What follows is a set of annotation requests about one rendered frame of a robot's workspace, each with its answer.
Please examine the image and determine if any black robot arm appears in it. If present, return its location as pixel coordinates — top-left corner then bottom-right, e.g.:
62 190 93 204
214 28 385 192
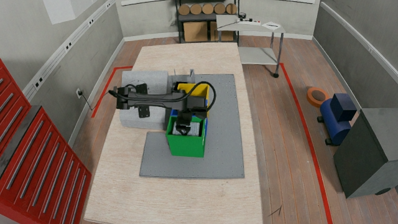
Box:
116 83 208 121

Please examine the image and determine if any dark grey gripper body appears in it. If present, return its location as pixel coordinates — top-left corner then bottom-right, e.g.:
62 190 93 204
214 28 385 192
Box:
175 109 190 130

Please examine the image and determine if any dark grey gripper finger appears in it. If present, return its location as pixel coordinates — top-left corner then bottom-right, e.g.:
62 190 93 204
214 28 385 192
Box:
176 126 191 136

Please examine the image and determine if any blue open-top bin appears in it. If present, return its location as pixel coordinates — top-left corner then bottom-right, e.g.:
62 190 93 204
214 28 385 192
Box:
171 110 208 137

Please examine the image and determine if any green bin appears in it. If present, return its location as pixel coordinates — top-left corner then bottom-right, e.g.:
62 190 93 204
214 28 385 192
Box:
165 116 206 157

